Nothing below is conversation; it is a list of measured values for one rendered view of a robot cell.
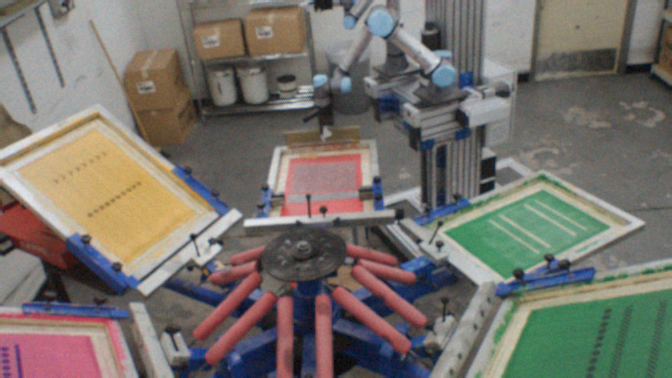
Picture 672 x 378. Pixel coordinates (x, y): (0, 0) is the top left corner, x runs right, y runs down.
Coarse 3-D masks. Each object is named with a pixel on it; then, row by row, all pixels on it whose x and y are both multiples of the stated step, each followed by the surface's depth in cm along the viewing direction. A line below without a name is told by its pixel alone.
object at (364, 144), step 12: (336, 144) 340; (348, 144) 339; (360, 144) 339; (372, 144) 337; (276, 156) 335; (372, 156) 324; (276, 168) 323; (372, 168) 313; (276, 180) 316; (372, 180) 303
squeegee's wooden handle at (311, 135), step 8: (328, 128) 323; (336, 128) 322; (344, 128) 322; (352, 128) 321; (288, 136) 324; (296, 136) 324; (304, 136) 324; (312, 136) 324; (320, 136) 323; (328, 136) 323; (336, 136) 323; (344, 136) 323; (352, 136) 323; (288, 144) 326
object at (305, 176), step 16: (304, 160) 335; (320, 160) 333; (288, 176) 321; (304, 176) 319; (320, 176) 318; (288, 192) 307; (304, 192) 305; (320, 192) 304; (288, 208) 294; (304, 208) 292
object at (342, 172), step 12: (336, 156) 336; (348, 156) 334; (360, 156) 333; (324, 168) 325; (336, 168) 324; (348, 168) 323; (360, 168) 321; (324, 180) 314; (336, 180) 313; (348, 180) 312; (360, 180) 310; (324, 192) 303; (324, 204) 294; (336, 204) 293; (348, 204) 292; (360, 204) 291
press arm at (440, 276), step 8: (440, 272) 247; (448, 272) 246; (424, 280) 243; (440, 280) 243; (448, 280) 246; (416, 288) 239; (424, 288) 240; (432, 288) 243; (408, 296) 236; (416, 296) 240; (376, 304) 233; (384, 304) 233; (376, 312) 231; (384, 312) 233; (392, 312) 235
